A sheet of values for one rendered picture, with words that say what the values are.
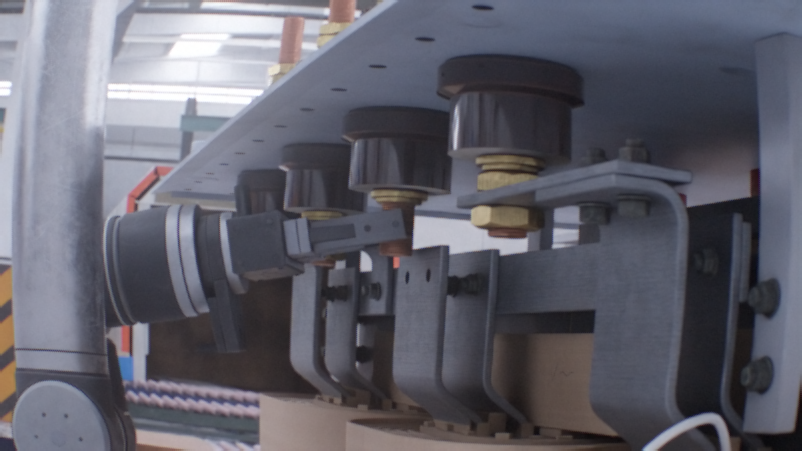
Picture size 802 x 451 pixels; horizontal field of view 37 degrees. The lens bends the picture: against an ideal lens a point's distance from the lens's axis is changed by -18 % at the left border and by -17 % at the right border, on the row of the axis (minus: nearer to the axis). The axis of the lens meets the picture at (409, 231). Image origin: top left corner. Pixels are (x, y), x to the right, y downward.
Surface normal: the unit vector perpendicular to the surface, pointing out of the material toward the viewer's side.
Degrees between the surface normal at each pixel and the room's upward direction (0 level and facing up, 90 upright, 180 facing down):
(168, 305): 137
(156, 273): 104
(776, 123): 90
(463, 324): 90
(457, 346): 90
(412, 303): 90
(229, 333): 112
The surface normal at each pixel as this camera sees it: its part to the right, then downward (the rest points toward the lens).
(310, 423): -0.66, -0.10
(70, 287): 0.58, -0.11
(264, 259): -0.04, -0.08
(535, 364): -0.95, -0.07
